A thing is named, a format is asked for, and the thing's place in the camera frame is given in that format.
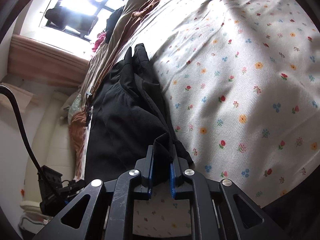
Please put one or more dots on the cream leather headboard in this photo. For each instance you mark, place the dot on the cream leather headboard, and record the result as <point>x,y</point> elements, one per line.
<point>51,146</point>

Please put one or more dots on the light green pillow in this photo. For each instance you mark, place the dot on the light green pillow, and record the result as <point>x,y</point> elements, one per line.
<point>74,104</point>

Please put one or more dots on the pink garment on bed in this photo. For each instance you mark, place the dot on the pink garment on bed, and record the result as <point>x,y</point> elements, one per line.
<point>99,40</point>

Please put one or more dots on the pink brown curtain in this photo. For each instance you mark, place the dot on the pink brown curtain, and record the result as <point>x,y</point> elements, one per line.
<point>42,63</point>

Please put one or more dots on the beige duvet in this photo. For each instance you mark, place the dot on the beige duvet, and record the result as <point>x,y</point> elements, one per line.
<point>134,13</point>

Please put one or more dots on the black garment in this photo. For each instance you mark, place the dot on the black garment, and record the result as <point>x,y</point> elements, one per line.
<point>129,115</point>

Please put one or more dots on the rust orange blanket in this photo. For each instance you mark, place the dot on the rust orange blanket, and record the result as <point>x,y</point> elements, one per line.
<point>78,135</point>

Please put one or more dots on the black clothes pile on bed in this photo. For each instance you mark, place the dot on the black clothes pile on bed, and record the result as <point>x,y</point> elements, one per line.
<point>111,23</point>

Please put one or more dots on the white floral bed sheet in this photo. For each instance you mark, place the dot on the white floral bed sheet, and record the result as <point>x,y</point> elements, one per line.
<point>241,79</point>

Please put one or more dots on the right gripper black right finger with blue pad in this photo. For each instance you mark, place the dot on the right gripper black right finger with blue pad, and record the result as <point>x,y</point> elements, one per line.
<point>220,209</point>

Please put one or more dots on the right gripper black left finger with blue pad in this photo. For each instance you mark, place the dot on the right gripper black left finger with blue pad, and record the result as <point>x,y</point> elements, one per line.
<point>103,210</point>

